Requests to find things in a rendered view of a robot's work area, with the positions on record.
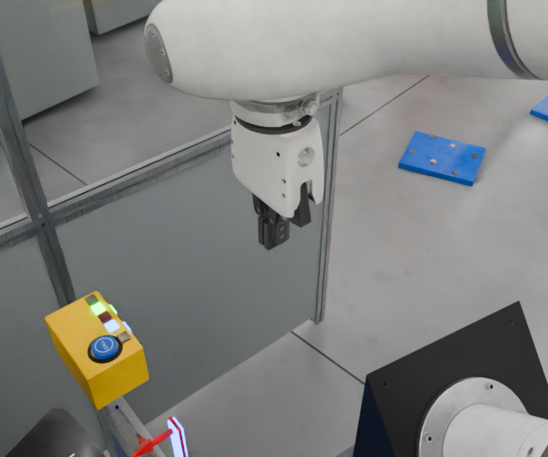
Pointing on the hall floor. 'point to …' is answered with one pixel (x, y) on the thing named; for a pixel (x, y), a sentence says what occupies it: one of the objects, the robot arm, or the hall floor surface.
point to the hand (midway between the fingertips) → (273, 228)
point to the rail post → (112, 442)
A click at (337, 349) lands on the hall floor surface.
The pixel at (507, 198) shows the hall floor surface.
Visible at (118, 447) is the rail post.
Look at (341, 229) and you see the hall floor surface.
